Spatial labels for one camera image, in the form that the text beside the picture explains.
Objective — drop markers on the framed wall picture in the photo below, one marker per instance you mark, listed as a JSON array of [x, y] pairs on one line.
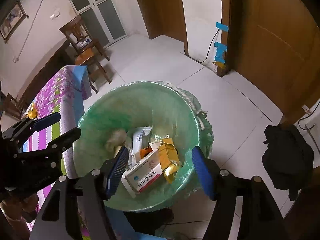
[[11, 22]]

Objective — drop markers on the white red medicine box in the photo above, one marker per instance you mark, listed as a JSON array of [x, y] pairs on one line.
[[146, 172]]

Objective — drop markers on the green lined trash bin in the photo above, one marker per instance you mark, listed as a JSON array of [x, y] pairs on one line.
[[149, 112]]

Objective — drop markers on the cream cardboard box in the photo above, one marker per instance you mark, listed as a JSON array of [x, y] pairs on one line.
[[168, 153]]

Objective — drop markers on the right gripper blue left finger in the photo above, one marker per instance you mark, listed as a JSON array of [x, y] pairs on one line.
[[58, 217]]

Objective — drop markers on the dark wooden chair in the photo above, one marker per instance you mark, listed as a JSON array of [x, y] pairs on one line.
[[82, 41]]

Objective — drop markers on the grey tissue ball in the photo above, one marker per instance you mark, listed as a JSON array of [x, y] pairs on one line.
[[116, 140]]

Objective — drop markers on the yellow snack packet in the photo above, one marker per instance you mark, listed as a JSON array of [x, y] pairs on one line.
[[169, 173]]

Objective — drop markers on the glass panel door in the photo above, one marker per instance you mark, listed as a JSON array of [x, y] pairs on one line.
[[101, 19]]

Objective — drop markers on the black bag on floor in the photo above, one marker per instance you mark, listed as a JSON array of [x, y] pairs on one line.
[[288, 159]]

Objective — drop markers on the blue tape strips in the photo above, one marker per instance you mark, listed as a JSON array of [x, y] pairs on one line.
[[221, 47]]

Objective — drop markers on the brown wooden door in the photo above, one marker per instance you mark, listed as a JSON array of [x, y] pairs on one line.
[[274, 44]]

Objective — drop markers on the long dark wooden bench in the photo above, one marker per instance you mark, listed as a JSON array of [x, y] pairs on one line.
[[47, 67]]

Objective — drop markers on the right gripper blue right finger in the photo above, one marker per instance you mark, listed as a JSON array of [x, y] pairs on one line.
[[260, 217]]

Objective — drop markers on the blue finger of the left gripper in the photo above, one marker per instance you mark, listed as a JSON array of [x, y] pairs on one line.
[[21, 131], [53, 152]]

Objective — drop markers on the orange snack wrapper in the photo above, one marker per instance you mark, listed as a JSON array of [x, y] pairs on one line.
[[31, 112]]

